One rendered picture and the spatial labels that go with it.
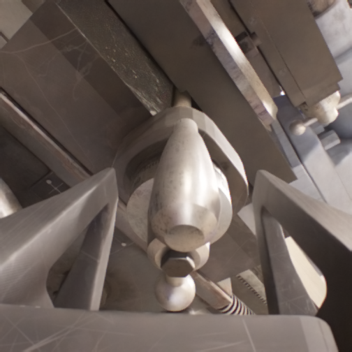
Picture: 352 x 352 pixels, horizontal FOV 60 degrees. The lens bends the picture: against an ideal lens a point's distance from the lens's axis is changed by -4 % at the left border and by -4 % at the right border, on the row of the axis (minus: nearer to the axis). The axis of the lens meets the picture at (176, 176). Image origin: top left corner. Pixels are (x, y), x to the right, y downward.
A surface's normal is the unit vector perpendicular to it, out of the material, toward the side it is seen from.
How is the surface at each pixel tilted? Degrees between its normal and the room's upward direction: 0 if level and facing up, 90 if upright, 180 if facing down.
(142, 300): 90
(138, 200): 90
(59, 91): 90
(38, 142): 90
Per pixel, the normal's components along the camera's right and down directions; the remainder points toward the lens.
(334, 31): 0.04, 0.52
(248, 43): -0.21, 0.37
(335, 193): 0.35, 0.29
